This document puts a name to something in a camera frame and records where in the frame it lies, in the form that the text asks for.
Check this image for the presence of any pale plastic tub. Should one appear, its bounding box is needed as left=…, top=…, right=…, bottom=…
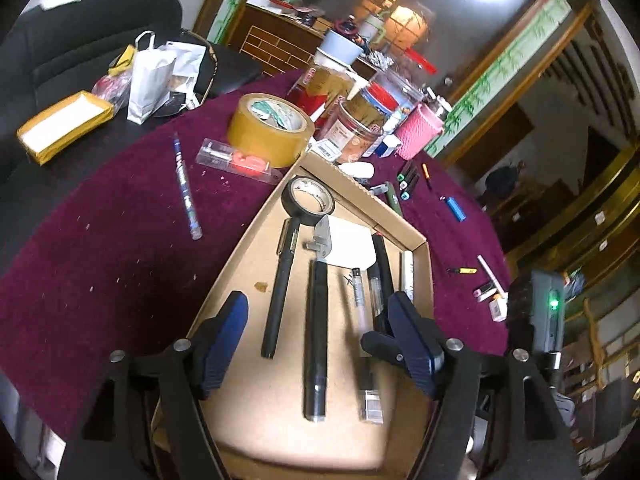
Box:
left=316, top=29, right=365, bottom=68

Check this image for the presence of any long white stylus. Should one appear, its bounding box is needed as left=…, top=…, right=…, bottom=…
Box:
left=476, top=254, right=501, bottom=291

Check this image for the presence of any black tape roll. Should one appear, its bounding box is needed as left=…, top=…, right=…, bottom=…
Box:
left=281, top=176, right=335, bottom=227

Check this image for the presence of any brown packing tape roll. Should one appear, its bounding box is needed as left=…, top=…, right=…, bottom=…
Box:
left=227, top=92, right=316, bottom=168

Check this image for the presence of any white paper bag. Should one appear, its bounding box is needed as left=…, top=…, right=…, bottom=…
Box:
left=126, top=31, right=178, bottom=125

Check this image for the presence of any white tumbler cup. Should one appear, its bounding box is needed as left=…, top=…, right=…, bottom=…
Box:
left=360, top=14, right=386, bottom=43

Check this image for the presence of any shallow cardboard box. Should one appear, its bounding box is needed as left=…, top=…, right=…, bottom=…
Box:
left=150, top=150, right=436, bottom=480

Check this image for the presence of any blue patterned pen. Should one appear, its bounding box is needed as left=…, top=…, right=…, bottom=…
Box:
left=172, top=132, right=202, bottom=240

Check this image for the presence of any wooden counter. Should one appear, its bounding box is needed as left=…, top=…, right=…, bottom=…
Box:
left=240, top=2, right=351, bottom=78

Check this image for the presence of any clear packet with red item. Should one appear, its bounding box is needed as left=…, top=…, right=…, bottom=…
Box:
left=196, top=139, right=283, bottom=185

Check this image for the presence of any blue lighter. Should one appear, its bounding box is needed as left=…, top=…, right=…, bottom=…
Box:
left=440, top=195, right=467, bottom=222

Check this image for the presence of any green lighter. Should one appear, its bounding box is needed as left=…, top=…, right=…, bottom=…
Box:
left=385, top=180, right=404, bottom=218

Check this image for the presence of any clear jar with red lid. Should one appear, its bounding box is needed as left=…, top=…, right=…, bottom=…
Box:
left=360, top=67, right=426, bottom=126

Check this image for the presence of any clear gel pen black clip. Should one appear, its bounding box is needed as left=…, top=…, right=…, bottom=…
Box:
left=350, top=267, right=385, bottom=425

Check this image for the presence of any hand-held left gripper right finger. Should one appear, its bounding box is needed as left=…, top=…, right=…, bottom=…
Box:
left=361, top=291, right=583, bottom=480

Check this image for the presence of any white pouch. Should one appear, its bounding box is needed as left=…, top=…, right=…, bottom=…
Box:
left=160, top=40, right=208, bottom=106

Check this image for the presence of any grey pen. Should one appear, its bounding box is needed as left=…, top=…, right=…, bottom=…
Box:
left=261, top=219, right=299, bottom=360

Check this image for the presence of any black marker with white print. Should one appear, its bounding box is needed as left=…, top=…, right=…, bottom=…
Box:
left=302, top=255, right=330, bottom=422

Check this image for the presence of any red brown carton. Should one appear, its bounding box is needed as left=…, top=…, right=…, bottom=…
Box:
left=287, top=67, right=351, bottom=116

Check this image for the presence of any white plug charger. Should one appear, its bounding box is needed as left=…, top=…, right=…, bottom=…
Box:
left=305, top=215, right=377, bottom=271

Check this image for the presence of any bamboo painted panel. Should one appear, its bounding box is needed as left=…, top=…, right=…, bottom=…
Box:
left=435, top=0, right=573, bottom=161
left=207, top=0, right=263, bottom=45

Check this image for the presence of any black gel pen clear tip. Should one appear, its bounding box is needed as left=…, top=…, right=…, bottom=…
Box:
left=370, top=234, right=397, bottom=336

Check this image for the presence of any yellow flat box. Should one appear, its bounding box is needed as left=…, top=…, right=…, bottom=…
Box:
left=16, top=90, right=115, bottom=166

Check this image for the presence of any white folding plug adapter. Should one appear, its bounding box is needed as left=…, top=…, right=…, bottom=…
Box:
left=487, top=292, right=508, bottom=323

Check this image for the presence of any black sofa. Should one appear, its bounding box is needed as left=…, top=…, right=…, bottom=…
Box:
left=0, top=0, right=263, bottom=161

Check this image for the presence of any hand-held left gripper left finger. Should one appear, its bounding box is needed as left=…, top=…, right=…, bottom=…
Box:
left=57, top=290, right=251, bottom=480

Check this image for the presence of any bottle in pink knit sleeve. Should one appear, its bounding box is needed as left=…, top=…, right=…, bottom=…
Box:
left=394, top=92, right=453, bottom=161

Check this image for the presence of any toothpick jar with red lid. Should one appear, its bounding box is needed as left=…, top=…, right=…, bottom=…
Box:
left=320, top=97, right=386, bottom=161

